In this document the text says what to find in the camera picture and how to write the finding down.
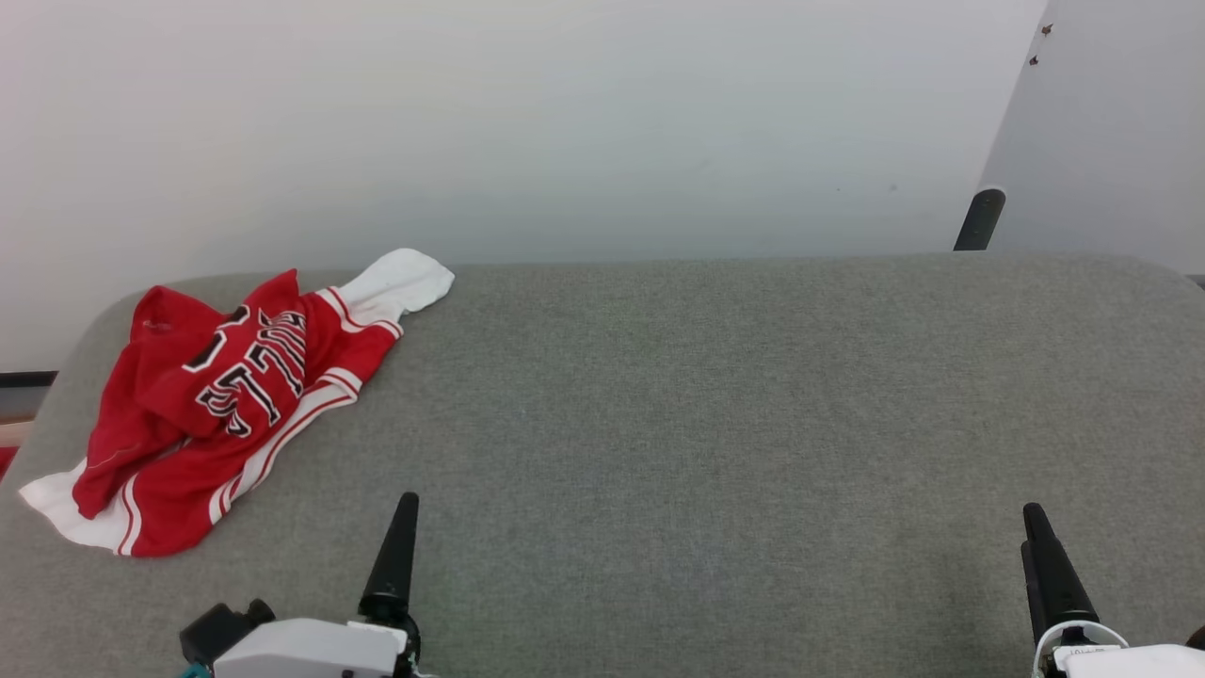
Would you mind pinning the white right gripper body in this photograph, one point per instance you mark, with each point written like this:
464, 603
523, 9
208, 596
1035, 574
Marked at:
1139, 664

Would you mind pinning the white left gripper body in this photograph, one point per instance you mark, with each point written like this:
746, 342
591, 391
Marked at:
311, 650

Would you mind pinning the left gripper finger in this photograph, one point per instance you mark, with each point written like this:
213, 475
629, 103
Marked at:
395, 565

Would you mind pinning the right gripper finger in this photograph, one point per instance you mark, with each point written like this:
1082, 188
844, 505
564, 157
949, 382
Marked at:
1054, 584

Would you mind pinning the red and white basketball jersey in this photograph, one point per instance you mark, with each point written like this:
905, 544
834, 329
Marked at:
188, 443

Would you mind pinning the grey fabric sofa seat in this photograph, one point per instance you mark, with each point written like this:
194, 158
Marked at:
678, 424

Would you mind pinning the black slanted pole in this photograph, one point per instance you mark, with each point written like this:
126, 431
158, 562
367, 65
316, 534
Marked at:
979, 221

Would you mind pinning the light grey partition panel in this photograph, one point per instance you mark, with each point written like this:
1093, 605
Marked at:
1111, 122

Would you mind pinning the black picture frame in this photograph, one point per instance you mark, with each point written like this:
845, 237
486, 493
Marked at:
24, 379

